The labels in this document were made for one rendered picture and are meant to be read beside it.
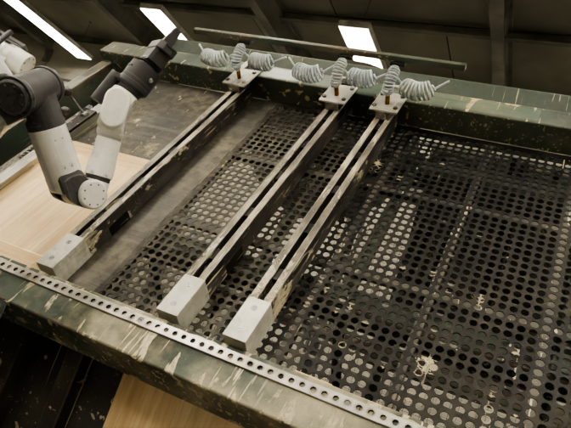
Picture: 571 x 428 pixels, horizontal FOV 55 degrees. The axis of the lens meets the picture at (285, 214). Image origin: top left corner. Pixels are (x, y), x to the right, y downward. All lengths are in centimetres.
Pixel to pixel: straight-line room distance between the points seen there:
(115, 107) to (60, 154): 19
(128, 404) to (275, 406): 56
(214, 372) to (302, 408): 21
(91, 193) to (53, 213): 42
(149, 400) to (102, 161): 65
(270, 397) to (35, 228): 97
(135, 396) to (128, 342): 29
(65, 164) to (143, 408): 68
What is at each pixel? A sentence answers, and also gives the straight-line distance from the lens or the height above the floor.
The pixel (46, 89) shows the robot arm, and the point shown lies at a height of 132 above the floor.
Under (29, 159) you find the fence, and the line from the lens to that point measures 214.
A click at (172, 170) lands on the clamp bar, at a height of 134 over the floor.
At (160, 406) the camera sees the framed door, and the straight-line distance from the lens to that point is 158.
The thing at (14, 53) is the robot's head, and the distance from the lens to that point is 167.
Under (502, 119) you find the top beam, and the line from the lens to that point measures 196.
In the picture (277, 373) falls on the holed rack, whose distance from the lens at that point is 123.
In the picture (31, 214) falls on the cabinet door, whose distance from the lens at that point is 191.
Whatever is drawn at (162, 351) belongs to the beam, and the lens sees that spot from 132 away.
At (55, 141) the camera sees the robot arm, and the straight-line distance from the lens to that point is 144.
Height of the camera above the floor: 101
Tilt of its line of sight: 10 degrees up
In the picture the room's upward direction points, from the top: 20 degrees clockwise
